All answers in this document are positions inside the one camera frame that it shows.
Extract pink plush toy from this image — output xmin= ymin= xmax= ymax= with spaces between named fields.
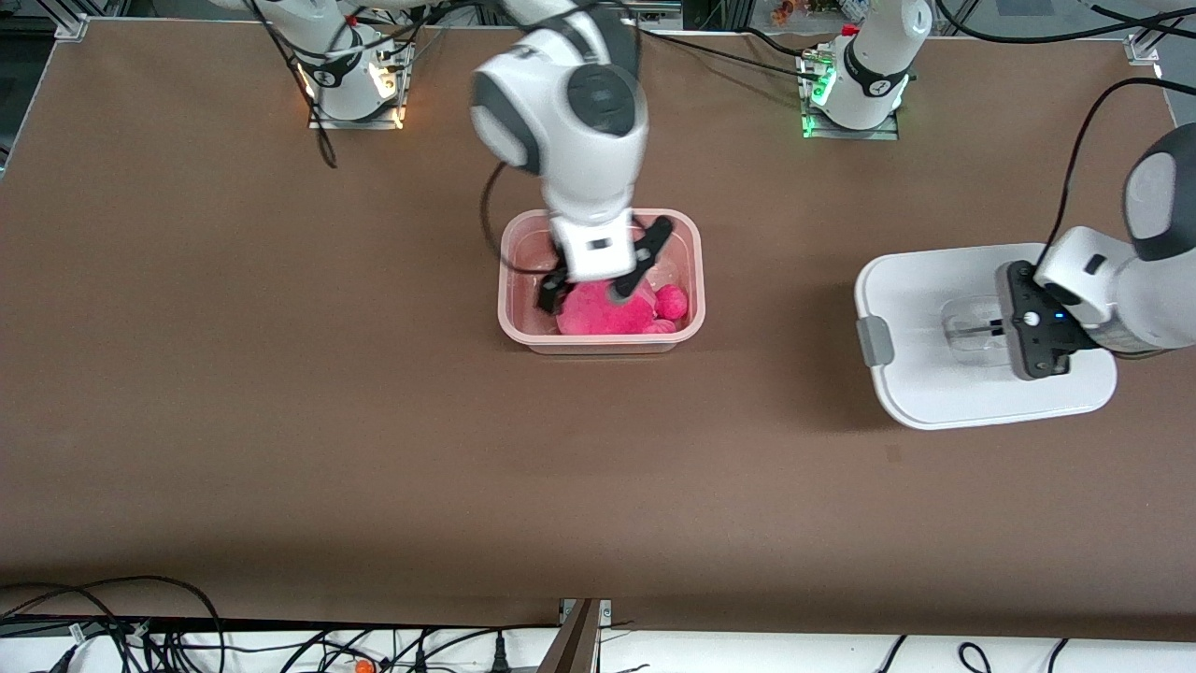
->
xmin=555 ymin=278 xmax=691 ymax=337

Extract white box lid grey clips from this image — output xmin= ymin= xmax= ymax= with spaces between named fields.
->
xmin=854 ymin=243 xmax=1119 ymax=432

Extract pink translucent plastic box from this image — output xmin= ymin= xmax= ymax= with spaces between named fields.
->
xmin=497 ymin=208 xmax=706 ymax=355

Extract aluminium corner profile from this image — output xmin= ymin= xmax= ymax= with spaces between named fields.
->
xmin=1125 ymin=28 xmax=1196 ymax=94

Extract black edge bar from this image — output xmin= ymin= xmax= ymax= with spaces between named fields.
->
xmin=0 ymin=614 xmax=562 ymax=638

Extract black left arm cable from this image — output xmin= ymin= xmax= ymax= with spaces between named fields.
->
xmin=1056 ymin=77 xmax=1196 ymax=258

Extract long black table cable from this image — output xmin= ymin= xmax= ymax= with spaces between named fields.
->
xmin=643 ymin=26 xmax=828 ymax=83

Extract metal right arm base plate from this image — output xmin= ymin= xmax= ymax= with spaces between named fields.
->
xmin=307 ymin=42 xmax=413 ymax=131

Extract aluminium profile post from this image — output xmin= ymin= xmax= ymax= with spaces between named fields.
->
xmin=537 ymin=598 xmax=614 ymax=673

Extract black looped floor cable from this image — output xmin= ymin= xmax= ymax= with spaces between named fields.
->
xmin=0 ymin=575 xmax=227 ymax=673

